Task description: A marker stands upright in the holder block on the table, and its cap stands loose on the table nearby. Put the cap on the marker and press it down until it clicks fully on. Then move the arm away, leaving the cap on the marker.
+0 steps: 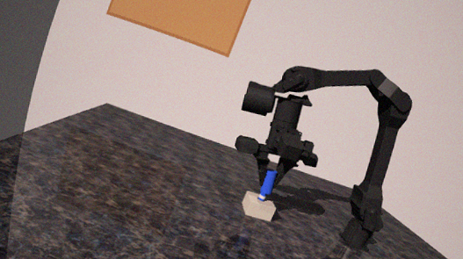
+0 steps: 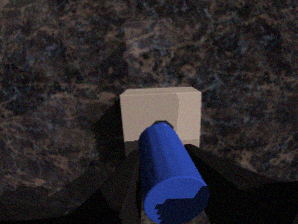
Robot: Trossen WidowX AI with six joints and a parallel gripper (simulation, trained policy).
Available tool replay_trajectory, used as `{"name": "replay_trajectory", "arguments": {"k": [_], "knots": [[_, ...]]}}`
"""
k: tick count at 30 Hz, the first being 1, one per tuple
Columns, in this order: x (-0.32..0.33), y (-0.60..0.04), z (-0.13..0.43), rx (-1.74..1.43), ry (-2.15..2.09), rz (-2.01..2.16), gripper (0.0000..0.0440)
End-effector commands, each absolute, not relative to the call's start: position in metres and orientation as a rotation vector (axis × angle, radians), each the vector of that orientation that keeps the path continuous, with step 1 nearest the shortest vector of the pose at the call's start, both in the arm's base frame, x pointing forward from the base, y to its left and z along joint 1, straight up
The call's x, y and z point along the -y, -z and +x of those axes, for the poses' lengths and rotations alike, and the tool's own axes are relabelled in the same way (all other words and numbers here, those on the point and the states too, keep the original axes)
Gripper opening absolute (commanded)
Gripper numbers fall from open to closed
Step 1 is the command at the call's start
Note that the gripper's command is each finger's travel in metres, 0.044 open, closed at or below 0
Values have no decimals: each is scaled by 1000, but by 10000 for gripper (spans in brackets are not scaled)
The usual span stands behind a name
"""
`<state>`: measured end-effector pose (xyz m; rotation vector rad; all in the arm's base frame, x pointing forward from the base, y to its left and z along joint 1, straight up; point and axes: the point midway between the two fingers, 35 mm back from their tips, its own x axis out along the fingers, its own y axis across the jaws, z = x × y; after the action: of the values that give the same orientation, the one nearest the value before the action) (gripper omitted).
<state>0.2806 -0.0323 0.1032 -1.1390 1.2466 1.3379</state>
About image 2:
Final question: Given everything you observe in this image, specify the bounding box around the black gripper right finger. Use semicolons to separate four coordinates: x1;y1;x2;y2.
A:
185;144;298;224

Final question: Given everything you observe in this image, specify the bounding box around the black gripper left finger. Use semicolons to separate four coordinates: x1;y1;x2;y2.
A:
0;151;142;224

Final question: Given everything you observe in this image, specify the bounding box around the beige rectangular block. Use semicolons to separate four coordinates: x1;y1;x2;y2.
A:
120;85;201;159

